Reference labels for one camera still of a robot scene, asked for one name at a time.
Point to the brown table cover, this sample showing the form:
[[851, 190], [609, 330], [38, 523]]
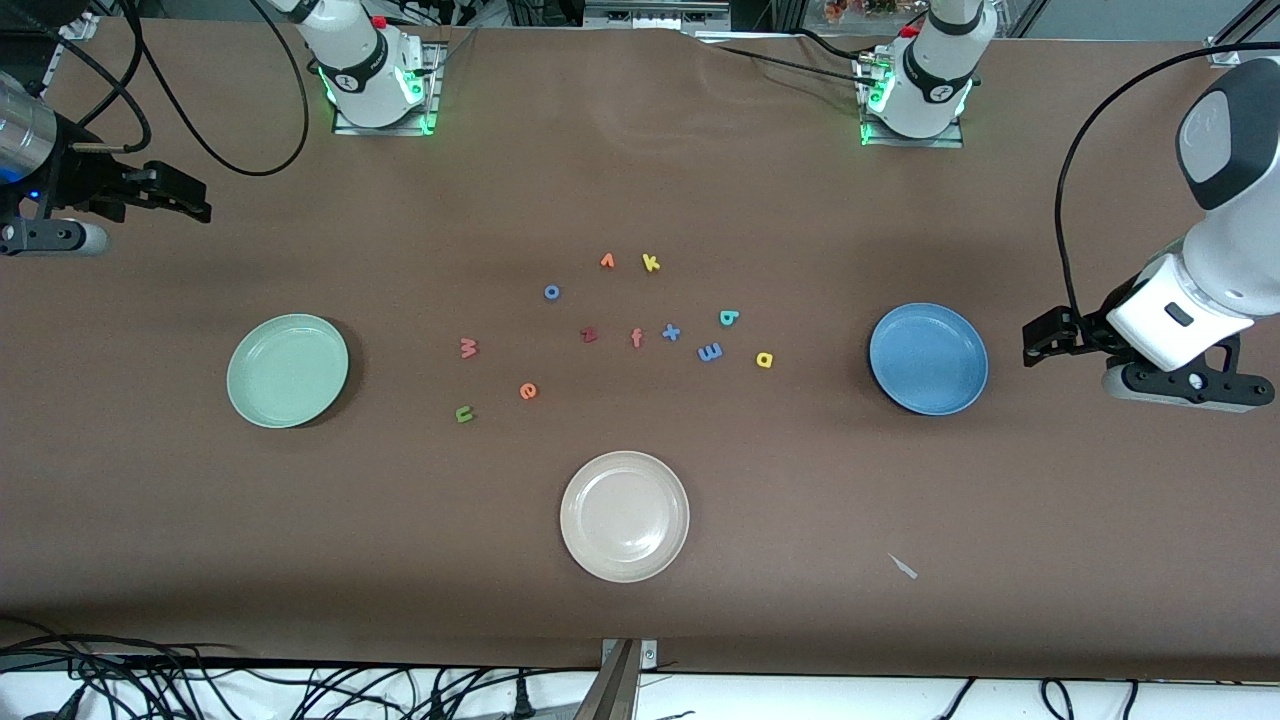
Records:
[[640, 180]]

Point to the blue plate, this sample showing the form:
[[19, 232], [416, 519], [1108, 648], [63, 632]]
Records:
[[928, 359]]

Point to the white paper scrap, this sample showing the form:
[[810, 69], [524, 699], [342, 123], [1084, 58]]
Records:
[[903, 566]]

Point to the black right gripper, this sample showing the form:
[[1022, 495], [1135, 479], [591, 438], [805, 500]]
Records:
[[82, 183]]

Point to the grey metal background equipment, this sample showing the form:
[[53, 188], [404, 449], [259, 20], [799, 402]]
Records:
[[655, 12]]

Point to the teal foam letter b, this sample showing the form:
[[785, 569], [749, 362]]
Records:
[[727, 319]]

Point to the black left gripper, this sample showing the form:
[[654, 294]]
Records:
[[1083, 331]]

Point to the pink foam letter w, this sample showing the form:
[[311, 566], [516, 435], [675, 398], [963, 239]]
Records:
[[468, 347]]

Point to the beige plate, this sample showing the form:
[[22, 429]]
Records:
[[625, 516]]

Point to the green plate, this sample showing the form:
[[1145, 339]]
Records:
[[288, 371]]

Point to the blue foam letter m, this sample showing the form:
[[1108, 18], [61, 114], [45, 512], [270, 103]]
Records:
[[710, 352]]

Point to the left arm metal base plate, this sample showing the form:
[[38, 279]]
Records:
[[940, 141]]

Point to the grey metal bracket bar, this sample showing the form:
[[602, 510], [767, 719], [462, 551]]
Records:
[[615, 690]]

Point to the aluminium frame profile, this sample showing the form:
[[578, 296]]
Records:
[[78, 22], [1240, 35]]

